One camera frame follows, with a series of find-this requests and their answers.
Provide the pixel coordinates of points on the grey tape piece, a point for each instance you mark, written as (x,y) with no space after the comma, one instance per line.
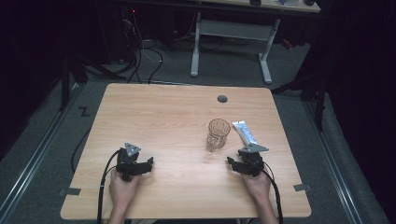
(302,187)
(73,191)

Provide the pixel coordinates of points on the person's right hand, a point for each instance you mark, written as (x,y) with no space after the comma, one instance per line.
(260,186)

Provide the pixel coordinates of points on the metal floor rail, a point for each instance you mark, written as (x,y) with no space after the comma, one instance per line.
(333,161)
(37,155)

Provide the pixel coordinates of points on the white toothpaste tube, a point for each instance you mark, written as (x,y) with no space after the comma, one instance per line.
(246,132)

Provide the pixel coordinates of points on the person's left hand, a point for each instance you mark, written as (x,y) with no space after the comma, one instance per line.
(121,191)

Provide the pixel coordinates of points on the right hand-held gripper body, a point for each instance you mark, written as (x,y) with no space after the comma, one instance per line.
(253,160)

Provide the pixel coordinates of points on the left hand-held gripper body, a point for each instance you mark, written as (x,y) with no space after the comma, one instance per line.
(128,165)

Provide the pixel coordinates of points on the white-framed background desk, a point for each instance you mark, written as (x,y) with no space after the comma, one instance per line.
(233,29)

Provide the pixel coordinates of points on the black metal stand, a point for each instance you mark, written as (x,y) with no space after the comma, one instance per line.
(319,99)
(65,84)

